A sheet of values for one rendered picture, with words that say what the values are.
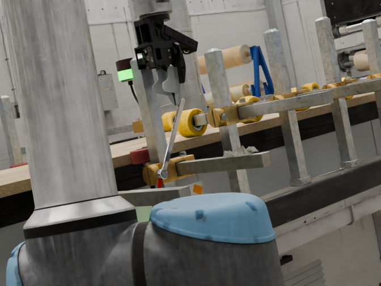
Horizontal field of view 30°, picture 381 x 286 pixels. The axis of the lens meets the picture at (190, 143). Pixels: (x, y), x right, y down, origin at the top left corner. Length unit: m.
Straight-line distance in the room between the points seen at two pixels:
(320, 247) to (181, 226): 1.72
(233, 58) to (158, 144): 7.33
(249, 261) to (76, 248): 0.21
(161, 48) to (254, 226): 0.85
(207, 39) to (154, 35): 10.16
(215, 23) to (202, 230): 11.19
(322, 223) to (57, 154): 1.38
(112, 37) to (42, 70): 9.69
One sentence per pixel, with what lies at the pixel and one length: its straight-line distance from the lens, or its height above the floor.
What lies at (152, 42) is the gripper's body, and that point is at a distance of 1.63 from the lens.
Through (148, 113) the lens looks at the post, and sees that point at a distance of 1.71.
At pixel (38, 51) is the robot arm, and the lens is 0.93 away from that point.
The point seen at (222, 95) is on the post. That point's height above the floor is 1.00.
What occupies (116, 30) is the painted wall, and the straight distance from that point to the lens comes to 10.68.
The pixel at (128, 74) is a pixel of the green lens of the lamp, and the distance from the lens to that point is 1.75.
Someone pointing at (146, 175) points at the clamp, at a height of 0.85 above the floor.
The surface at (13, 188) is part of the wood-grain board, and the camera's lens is 1.68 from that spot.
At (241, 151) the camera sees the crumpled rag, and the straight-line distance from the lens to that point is 1.56.
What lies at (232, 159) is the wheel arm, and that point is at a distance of 1.59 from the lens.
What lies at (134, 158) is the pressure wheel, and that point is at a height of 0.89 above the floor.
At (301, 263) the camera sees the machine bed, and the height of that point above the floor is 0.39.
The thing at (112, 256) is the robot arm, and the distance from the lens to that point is 0.89.
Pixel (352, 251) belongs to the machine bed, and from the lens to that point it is 2.69.
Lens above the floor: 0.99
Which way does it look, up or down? 3 degrees down
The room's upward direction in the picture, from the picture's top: 11 degrees counter-clockwise
